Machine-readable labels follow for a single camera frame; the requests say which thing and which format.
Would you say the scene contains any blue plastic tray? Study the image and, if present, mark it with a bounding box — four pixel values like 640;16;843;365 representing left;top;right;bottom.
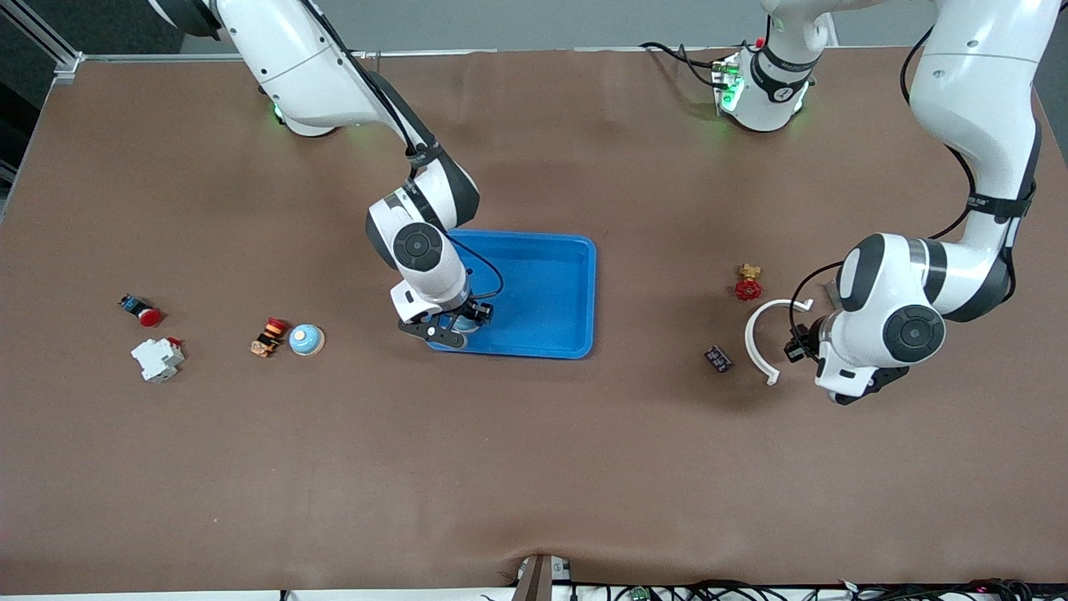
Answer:
430;231;598;361

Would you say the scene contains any red orange emergency stop button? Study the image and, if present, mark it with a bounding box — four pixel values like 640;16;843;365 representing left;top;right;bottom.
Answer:
250;317;291;359

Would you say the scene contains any white circuit breaker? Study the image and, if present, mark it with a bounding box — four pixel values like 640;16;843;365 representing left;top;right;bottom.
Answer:
131;337;186;384

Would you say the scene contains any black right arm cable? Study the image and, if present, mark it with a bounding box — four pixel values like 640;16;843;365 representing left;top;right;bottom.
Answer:
305;0;506;303

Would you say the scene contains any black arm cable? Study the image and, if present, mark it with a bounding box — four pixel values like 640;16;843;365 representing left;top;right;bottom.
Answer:
305;0;506;303
788;25;981;335

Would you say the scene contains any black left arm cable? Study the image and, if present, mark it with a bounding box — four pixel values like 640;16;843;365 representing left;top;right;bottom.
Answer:
788;25;981;335

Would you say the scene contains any white curved plastic bracket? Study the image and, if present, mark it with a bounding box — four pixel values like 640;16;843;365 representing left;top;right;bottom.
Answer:
744;298;814;386

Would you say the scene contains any grey metal camera bracket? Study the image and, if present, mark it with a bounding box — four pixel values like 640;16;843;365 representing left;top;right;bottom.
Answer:
511;553;573;601

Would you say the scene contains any red push button switch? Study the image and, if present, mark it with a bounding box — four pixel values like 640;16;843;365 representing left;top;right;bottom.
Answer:
118;294;164;328

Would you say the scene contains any black base cable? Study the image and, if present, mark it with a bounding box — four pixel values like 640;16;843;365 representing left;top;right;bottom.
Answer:
640;40;727;88

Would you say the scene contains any aluminium table edge rail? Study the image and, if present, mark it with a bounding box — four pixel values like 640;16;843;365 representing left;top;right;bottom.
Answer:
79;43;927;63

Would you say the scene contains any aluminium frame profile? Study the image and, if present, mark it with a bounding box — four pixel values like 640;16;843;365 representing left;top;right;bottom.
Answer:
0;0;84;84

